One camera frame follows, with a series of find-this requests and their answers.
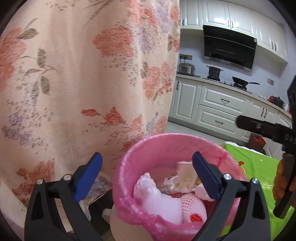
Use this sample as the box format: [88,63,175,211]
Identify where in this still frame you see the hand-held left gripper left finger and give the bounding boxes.
[24,152,103,241]

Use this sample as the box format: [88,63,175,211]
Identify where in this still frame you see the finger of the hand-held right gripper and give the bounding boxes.
[236,115,280,141]

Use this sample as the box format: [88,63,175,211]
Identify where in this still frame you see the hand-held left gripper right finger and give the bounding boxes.
[192,151,271,241]

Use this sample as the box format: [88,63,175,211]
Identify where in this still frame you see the white printed paper wrapper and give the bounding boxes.
[176,161,198,193]

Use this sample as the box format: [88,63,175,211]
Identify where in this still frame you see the pink foam net red core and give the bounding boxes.
[171,194,208,224]

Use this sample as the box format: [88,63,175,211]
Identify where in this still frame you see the white foam piece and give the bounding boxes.
[142,195,184,226]

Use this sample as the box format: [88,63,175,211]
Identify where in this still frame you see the white paper towel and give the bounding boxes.
[133,173,163,202]

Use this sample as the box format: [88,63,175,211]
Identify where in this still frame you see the bin with pink bag liner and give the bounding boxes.
[112,133,249,241]

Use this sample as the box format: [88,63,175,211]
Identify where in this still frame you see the person's right hand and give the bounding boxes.
[272,159,291,206]

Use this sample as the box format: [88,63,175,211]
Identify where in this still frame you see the grey floral cloth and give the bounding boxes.
[79,175,114,220]

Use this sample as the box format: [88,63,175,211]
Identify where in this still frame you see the red floor bin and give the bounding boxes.
[248,134,266,149]

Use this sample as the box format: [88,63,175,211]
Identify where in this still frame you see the red and black clay pot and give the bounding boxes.
[268,95,285,108]

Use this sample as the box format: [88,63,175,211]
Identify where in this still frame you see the white base cabinets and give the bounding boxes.
[168,74,293,149]

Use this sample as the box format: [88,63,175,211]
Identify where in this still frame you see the green cartoon printed tablecloth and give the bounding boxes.
[217,143,286,241]

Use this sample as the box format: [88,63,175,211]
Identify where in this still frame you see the black wok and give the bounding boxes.
[232,76,260,87]

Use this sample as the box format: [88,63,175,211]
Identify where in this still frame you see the gas stove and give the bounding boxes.
[203,76,252,93]

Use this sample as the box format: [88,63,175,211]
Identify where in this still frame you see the black stock pot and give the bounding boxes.
[206,65,224,78]

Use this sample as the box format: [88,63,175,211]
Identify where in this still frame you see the black range hood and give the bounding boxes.
[203,25,258,71]

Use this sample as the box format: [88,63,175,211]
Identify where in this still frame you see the silver rice cooker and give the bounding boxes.
[178,62,196,76]

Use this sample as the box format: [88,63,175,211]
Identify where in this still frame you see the floral curtain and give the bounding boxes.
[0,0,181,207]

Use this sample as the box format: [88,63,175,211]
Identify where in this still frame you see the white wall cabinets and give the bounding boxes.
[180,0,288,62]

